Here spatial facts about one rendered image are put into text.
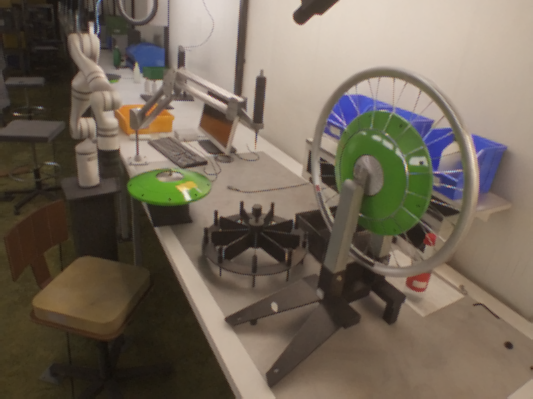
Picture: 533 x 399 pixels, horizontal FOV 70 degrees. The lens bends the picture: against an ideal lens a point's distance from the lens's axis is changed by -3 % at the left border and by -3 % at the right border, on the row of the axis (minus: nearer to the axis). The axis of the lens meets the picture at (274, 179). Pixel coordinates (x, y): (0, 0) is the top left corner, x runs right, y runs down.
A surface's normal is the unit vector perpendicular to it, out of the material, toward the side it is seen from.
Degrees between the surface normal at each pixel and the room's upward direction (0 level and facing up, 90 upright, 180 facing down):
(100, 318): 0
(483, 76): 90
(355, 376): 0
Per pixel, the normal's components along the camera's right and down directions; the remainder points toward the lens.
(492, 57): -0.87, 0.11
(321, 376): 0.10, -0.91
